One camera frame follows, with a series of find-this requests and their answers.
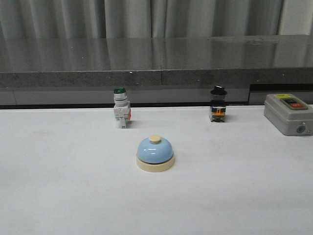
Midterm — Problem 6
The green push button switch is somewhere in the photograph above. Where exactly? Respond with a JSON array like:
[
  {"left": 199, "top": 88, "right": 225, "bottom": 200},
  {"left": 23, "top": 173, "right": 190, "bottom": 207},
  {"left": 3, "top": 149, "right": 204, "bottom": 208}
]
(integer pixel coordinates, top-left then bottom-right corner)
[{"left": 113, "top": 87, "right": 131, "bottom": 128}]

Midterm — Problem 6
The grey stone counter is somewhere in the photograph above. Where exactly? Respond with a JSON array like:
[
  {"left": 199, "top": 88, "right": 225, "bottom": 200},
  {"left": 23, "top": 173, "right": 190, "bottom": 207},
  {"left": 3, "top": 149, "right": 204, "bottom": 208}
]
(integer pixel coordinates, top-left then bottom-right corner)
[{"left": 0, "top": 35, "right": 313, "bottom": 106}]

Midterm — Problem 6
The grey power switch box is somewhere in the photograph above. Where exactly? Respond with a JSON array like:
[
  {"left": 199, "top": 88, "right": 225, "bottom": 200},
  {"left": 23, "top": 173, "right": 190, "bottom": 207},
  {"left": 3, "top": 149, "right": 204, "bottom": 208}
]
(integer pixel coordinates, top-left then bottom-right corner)
[{"left": 264, "top": 94, "right": 313, "bottom": 136}]

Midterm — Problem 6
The black rotary selector switch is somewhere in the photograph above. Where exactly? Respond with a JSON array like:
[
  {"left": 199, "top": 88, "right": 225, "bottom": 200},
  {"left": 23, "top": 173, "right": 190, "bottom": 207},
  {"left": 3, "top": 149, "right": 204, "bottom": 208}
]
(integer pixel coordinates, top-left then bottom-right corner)
[{"left": 209, "top": 86, "right": 227, "bottom": 122}]

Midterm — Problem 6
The blue desk bell cream base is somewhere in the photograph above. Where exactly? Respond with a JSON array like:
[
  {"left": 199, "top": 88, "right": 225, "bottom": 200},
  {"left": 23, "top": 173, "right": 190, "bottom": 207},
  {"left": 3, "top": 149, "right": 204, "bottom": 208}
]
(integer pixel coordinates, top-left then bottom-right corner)
[{"left": 136, "top": 134, "right": 175, "bottom": 172}]

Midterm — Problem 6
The grey curtain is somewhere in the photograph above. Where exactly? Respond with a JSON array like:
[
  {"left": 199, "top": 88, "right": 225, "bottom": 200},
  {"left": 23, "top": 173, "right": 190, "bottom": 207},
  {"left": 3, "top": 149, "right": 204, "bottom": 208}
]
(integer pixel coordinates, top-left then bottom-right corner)
[{"left": 0, "top": 0, "right": 313, "bottom": 40}]

